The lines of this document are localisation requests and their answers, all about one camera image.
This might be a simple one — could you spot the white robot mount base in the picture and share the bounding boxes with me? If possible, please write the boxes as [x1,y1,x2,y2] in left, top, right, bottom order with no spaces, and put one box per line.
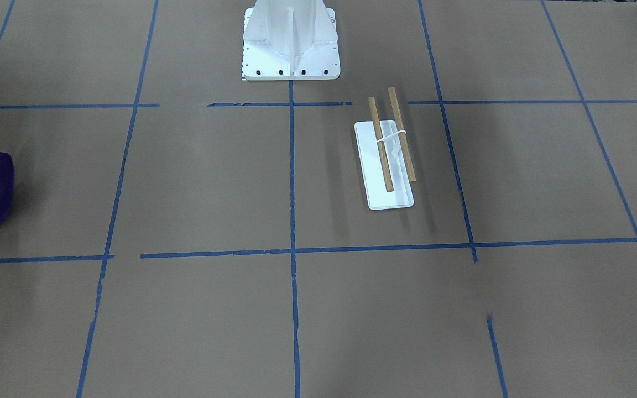
[241,1,341,81]

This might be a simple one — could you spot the outer wooden rack rod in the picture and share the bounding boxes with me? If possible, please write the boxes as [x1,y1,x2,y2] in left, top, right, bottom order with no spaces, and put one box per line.
[388,86,417,184]

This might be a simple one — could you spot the wooden rack rod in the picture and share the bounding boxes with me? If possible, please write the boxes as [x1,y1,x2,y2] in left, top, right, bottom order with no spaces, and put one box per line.
[368,97,394,192]
[388,86,417,184]

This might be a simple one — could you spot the white towel rack tray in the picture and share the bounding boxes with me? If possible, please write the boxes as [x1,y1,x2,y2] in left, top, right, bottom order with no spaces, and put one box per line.
[354,120,414,211]

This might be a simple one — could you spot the inner wooden rack rod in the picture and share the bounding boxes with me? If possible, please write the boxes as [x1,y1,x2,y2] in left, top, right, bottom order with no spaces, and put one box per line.
[368,97,394,192]

